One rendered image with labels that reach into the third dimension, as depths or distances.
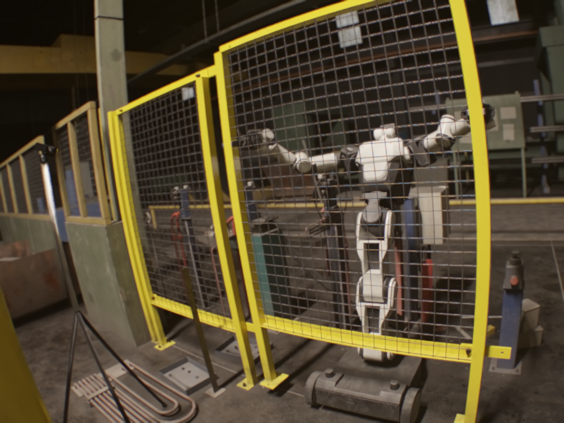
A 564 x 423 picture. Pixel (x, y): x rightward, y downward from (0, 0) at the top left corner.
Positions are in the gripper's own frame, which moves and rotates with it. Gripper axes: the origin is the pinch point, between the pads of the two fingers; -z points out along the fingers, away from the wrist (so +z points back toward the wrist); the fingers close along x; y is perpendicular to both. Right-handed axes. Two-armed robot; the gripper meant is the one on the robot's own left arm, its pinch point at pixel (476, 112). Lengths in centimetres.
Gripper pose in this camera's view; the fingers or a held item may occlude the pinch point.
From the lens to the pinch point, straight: 128.0
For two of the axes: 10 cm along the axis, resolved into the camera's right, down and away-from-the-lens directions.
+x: -8.1, 0.2, 5.8
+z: 5.7, -1.9, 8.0
